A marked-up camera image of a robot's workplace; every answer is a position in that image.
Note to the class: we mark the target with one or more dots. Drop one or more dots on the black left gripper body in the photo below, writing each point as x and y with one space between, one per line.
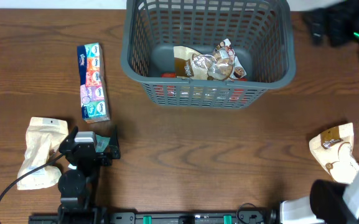
102 160

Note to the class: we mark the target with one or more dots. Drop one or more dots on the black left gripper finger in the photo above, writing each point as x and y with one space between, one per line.
70 139
113 143

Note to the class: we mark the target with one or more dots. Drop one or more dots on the orange snack bag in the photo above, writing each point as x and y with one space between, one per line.
194 96

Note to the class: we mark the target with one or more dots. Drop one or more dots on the beige brown Pantree bag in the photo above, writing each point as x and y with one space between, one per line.
222 64

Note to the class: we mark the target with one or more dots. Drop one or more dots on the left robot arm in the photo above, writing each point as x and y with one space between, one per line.
78 186

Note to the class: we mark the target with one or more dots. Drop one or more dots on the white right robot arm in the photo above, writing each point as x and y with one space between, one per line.
328 202

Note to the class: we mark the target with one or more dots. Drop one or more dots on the teal snack packet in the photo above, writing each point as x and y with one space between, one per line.
102 143

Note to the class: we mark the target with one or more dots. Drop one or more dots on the beige paper pouch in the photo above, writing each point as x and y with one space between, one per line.
43 137

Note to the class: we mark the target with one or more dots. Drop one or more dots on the colourful Kleenex tissue multipack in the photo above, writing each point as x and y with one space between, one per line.
93 95

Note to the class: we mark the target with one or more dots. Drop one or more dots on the grey plastic slotted basket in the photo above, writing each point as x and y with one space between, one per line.
260 31

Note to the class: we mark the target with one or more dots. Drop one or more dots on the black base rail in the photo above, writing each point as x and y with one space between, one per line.
252 216

